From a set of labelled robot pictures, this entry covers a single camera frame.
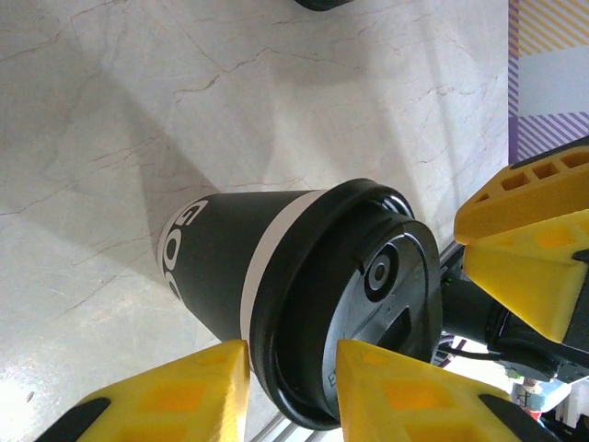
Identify stack of black cup lids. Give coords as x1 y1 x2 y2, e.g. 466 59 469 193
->
292 0 358 13

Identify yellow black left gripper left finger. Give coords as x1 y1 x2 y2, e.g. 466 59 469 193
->
45 339 252 442

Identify long aluminium base rail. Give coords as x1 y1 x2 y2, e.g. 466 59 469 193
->
250 404 341 442

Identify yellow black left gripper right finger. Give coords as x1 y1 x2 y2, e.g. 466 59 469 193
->
334 339 560 442

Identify black paper coffee cup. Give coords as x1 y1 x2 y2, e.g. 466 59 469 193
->
155 187 330 345

